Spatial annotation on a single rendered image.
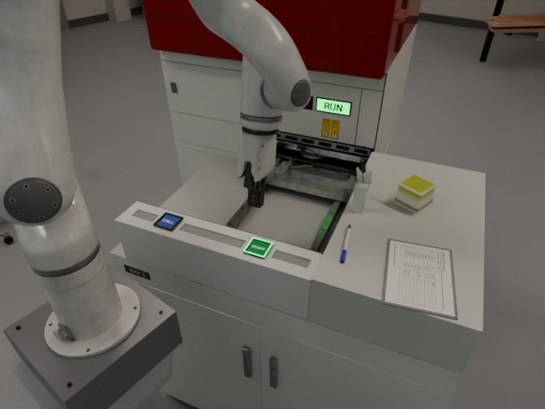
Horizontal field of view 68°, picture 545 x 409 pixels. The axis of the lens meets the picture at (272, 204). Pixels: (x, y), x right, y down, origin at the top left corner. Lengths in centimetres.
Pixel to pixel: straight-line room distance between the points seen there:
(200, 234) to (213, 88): 66
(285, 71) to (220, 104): 87
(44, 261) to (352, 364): 73
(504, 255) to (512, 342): 62
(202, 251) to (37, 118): 52
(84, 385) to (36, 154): 43
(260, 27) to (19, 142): 39
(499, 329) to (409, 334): 136
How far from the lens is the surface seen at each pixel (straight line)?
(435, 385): 108
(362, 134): 138
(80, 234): 78
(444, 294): 94
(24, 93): 66
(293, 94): 71
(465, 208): 121
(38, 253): 78
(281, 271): 93
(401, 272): 96
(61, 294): 84
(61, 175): 66
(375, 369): 108
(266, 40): 69
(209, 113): 159
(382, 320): 94
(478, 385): 206
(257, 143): 79
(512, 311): 240
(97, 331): 91
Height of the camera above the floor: 163
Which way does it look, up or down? 36 degrees down
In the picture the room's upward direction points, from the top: straight up
